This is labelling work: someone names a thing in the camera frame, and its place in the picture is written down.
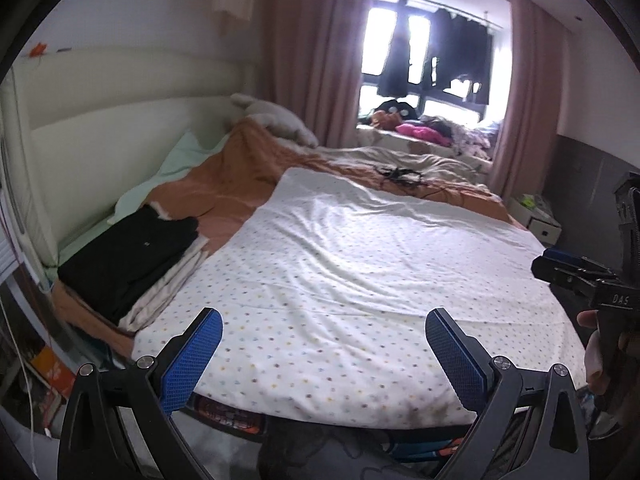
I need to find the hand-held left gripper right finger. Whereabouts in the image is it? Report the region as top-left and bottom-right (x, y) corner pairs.
(425, 308), (586, 480)

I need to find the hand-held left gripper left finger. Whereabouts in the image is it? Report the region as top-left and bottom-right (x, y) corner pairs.
(57, 307), (224, 480)

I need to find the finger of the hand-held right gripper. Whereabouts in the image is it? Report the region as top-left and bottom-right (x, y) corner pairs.
(542, 247), (614, 274)
(531, 256), (614, 294)

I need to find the black button-up shirt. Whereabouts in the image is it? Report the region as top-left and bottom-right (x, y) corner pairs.
(57, 206), (201, 327)

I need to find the pile of floral clothes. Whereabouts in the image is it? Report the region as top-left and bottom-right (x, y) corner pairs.
(447, 117), (501, 161)

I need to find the person's right hand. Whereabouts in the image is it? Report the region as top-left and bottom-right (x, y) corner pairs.
(576, 310), (612, 397)

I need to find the white nightstand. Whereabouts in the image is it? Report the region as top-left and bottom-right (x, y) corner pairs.
(507, 192), (562, 246)

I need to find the folded beige bedding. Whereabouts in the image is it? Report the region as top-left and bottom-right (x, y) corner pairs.
(117, 200), (211, 333)

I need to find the white floral bedsheet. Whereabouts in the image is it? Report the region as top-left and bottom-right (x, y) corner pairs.
(132, 167), (588, 428)

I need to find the orange box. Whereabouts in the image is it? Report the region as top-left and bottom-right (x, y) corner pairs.
(25, 345), (76, 411)

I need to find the narrow pink curtain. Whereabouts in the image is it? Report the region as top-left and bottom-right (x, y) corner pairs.
(487, 0), (568, 203)

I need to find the beige striped blanket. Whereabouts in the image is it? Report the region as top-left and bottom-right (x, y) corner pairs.
(320, 145), (493, 186)

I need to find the person's patterned trouser leg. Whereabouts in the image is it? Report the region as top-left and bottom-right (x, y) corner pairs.
(257, 422), (466, 480)

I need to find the orange quilt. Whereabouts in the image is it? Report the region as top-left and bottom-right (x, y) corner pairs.
(52, 120), (526, 356)

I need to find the pink cloth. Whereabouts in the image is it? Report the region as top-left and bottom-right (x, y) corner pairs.
(397, 122), (451, 146)

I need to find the light green pillow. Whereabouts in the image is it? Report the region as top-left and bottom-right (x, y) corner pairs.
(42, 130), (228, 281)

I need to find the dark hanging garment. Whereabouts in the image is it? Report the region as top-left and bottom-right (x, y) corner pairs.
(422, 7), (453, 88)
(450, 15), (493, 106)

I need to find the black plush with white eyes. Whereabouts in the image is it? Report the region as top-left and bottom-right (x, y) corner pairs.
(374, 100), (417, 120)

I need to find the brown plush toy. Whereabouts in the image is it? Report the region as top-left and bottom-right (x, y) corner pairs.
(370, 110), (401, 131)

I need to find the cream padded headboard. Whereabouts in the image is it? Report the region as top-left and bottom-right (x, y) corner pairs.
(0, 47), (261, 266)

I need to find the grey plush toy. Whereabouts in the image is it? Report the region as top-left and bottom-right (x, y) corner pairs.
(230, 92), (318, 147)

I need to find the long dark hanging coat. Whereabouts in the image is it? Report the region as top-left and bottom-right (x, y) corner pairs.
(377, 0), (413, 96)

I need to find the window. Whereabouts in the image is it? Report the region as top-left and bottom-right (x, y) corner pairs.
(357, 0), (508, 123)

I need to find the wide pink curtain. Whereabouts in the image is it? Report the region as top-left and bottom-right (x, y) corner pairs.
(255, 0), (378, 148)

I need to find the black cable bundle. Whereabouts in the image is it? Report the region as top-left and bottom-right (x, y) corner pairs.
(372, 162), (451, 193)

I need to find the metal clothes rail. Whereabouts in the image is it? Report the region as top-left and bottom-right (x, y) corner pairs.
(372, 0), (506, 31)

